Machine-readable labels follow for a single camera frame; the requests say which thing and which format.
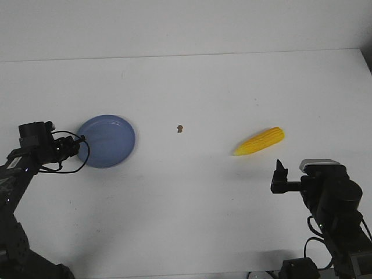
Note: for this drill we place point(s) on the yellow corn cob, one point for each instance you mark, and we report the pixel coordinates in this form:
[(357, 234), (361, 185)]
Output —
[(260, 141)]

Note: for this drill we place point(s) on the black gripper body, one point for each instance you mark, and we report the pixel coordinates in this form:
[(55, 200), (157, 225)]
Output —
[(301, 186), (38, 138)]

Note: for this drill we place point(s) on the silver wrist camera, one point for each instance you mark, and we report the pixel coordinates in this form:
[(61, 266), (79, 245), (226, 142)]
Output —
[(316, 162)]

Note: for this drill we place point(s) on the blue round plate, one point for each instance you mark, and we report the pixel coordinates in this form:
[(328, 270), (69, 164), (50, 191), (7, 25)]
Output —
[(110, 140)]

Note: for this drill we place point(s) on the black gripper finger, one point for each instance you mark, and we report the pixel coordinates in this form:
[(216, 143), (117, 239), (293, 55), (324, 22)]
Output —
[(76, 140), (280, 173)]

